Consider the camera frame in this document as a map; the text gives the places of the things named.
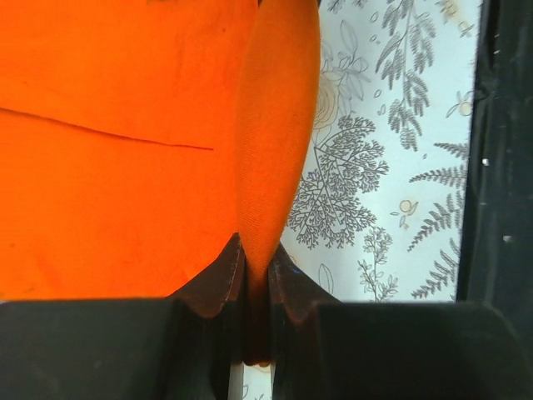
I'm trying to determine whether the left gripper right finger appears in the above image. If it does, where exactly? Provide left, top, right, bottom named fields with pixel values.
left=268, top=247, right=532, bottom=399

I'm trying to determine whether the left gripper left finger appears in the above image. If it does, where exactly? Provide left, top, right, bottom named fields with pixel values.
left=1, top=236, right=245, bottom=399

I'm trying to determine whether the orange t shirt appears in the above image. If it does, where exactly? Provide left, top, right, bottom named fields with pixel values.
left=1, top=1, right=321, bottom=365

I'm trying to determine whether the floral patterned table cloth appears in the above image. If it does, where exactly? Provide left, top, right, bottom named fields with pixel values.
left=228, top=0, right=484, bottom=400

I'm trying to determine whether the black mounting base plate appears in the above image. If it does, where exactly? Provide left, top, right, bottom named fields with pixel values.
left=456, top=0, right=533, bottom=334

